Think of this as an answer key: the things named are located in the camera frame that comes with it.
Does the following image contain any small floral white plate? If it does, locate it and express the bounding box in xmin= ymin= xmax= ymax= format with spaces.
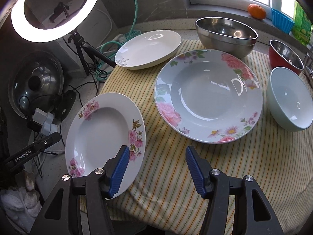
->
xmin=65 ymin=92 xmax=146 ymax=197

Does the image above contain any pale green ceramic bowl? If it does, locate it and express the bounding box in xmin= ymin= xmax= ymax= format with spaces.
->
xmin=267 ymin=67 xmax=312 ymax=132

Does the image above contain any plain white plate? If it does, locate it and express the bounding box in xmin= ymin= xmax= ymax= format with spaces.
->
xmin=115 ymin=30 xmax=182 ymax=70

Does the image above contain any red steel bowl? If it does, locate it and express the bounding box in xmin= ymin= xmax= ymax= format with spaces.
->
xmin=268 ymin=39 xmax=304 ymax=75

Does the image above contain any large steel bowl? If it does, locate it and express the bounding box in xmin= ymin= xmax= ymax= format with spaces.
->
xmin=195 ymin=17 xmax=258 ymax=59

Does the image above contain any white power adapter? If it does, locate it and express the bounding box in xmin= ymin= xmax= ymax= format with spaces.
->
xmin=32 ymin=108 xmax=59 ymax=136

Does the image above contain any white crumpled towel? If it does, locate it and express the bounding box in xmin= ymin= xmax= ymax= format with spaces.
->
xmin=1 ymin=170 xmax=42 ymax=234

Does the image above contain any glass pot lid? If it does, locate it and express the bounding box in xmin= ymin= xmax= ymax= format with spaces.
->
xmin=7 ymin=51 xmax=64 ymax=119

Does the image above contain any striped yellow cloth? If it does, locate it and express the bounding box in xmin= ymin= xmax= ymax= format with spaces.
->
xmin=79 ymin=39 xmax=313 ymax=235

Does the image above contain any black tripod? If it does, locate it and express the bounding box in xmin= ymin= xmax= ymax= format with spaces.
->
xmin=68 ymin=31 xmax=116 ymax=76

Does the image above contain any white plug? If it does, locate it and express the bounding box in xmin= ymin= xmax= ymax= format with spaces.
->
xmin=112 ymin=34 xmax=127 ymax=45

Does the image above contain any chrome faucet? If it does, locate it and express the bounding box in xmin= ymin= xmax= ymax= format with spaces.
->
xmin=303 ymin=46 xmax=313 ymax=88

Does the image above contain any green soap bottle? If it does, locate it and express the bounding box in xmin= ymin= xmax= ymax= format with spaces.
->
xmin=292 ymin=1 xmax=312 ymax=46

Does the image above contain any blue plastic cup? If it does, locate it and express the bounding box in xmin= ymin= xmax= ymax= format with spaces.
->
xmin=271 ymin=8 xmax=294 ymax=34

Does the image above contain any orange tangerine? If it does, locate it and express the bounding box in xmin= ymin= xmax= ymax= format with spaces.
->
xmin=247 ymin=4 xmax=267 ymax=20

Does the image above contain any black cable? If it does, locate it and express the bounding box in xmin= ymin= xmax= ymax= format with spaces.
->
xmin=58 ymin=60 xmax=109 ymax=148

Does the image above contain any teal cable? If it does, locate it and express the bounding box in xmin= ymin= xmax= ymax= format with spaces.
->
xmin=95 ymin=0 xmax=142 ymax=82

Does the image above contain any ring light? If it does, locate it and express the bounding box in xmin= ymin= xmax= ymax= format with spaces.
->
xmin=11 ymin=0 xmax=97 ymax=43

